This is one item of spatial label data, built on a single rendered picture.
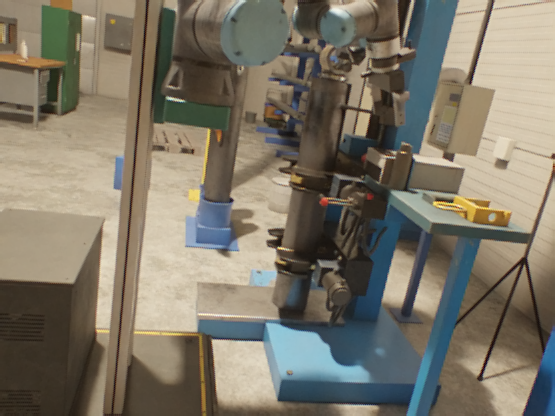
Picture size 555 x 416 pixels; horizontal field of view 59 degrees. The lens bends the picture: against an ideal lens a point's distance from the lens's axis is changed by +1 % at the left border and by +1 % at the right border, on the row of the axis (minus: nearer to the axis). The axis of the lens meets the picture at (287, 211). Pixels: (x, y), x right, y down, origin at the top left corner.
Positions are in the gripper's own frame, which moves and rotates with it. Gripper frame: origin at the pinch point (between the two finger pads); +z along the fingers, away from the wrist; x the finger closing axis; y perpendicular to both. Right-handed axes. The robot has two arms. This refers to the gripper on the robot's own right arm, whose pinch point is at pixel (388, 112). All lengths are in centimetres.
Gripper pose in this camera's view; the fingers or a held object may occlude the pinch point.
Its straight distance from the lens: 151.9
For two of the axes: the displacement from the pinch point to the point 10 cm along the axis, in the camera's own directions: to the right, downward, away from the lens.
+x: 3.3, 4.3, -8.4
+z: 1.8, 8.5, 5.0
